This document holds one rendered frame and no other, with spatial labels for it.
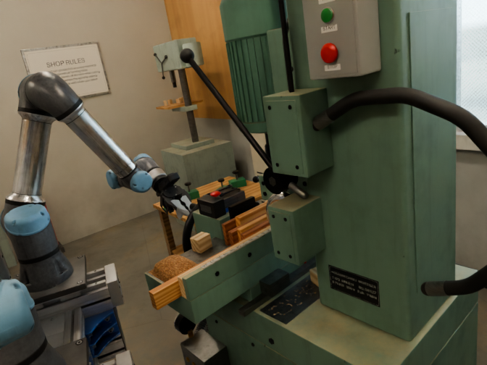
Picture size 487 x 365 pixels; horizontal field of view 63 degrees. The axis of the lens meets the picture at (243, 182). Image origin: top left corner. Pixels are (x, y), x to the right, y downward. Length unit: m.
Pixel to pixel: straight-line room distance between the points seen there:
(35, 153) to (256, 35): 0.82
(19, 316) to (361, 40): 0.59
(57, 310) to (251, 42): 0.97
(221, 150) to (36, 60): 1.70
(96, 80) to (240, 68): 3.06
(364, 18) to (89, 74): 3.42
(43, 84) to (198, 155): 2.13
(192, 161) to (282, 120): 2.57
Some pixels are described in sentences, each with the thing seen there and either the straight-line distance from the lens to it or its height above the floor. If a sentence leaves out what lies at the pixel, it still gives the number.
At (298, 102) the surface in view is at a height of 1.29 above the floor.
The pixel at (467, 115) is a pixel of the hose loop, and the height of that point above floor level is 1.26.
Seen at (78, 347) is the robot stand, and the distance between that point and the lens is 1.03.
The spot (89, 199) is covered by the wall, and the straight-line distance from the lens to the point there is 4.00.
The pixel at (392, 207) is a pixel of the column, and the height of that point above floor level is 1.08.
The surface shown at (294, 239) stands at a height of 1.02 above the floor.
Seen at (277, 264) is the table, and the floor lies 0.86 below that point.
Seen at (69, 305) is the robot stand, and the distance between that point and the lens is 1.37.
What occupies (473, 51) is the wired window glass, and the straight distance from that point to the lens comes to 2.28.
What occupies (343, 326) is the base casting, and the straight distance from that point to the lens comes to 0.92.
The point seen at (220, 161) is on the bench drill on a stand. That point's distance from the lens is 3.40.
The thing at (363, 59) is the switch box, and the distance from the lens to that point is 0.64.
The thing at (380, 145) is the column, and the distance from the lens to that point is 0.72.
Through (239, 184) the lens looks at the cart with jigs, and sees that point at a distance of 2.72.
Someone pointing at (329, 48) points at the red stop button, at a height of 1.37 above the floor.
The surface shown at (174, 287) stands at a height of 0.93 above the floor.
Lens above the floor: 1.38
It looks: 17 degrees down
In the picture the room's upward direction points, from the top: 9 degrees counter-clockwise
